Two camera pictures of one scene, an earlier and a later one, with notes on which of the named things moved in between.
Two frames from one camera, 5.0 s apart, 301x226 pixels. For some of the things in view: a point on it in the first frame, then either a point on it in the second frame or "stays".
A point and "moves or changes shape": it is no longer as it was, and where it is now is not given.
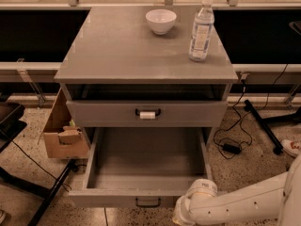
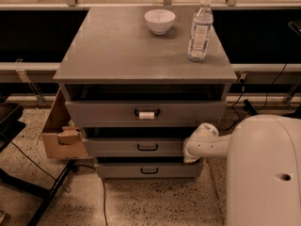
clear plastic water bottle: (202, 32) stays
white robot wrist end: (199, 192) to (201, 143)
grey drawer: (142, 167) moves or changes shape
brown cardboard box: (62, 139) stays
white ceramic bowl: (161, 21) stays
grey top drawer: (148, 113) stays
